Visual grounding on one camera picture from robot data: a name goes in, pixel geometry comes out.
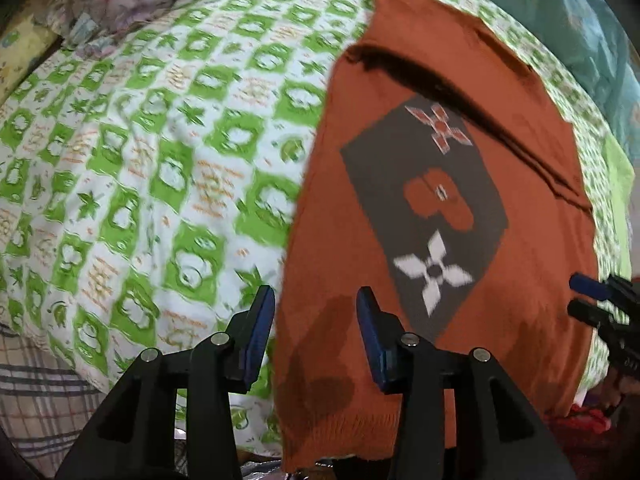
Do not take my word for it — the red cloth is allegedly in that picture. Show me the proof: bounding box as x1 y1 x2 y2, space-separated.
545 400 640 480

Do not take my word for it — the yellow patterned pillow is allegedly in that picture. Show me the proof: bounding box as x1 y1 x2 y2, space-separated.
0 12 61 106

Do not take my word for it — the teal floral quilt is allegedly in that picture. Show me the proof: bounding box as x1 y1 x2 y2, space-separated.
420 0 640 161

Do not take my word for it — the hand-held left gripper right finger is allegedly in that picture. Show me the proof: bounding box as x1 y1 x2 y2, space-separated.
356 286 578 480

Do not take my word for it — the green printed bed sheet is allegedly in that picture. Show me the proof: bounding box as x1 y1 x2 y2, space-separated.
0 0 636 456

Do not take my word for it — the orange knitted sweater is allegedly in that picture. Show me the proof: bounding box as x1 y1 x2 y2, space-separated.
272 0 601 476

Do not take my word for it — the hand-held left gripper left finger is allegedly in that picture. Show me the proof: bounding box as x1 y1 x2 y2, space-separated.
55 285 277 480

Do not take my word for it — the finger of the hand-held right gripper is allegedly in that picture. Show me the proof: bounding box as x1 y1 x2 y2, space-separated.
567 299 626 342
569 272 640 311

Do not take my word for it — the grey plaid cloth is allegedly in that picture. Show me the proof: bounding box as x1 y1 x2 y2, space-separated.
0 325 111 466

